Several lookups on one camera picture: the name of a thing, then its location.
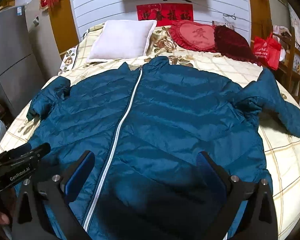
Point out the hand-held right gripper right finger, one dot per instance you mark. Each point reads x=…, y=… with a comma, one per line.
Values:
x=211, y=175

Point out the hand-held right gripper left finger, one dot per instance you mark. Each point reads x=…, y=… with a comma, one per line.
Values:
x=78, y=180

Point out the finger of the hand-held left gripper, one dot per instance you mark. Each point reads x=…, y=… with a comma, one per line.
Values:
x=41, y=150
x=23, y=150

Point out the blue quilted jacket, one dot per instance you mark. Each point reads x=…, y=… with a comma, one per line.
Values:
x=165, y=110

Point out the floral checked bed blanket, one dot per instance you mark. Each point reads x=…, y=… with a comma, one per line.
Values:
x=285, y=160

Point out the grey refrigerator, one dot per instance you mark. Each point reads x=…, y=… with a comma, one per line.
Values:
x=12, y=55

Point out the dark red velvet pillow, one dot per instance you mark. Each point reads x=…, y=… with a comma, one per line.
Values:
x=232, y=43

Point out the white square pillow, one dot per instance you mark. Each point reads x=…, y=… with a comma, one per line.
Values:
x=120, y=40

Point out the red shopping bag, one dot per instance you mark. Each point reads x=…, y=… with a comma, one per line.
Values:
x=265, y=50

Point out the red heart pillow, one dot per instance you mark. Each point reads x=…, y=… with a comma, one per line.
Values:
x=195, y=36

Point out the wooden chair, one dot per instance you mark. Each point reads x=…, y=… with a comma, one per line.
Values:
x=292, y=55

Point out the red wall banner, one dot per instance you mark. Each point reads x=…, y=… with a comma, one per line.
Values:
x=165, y=13

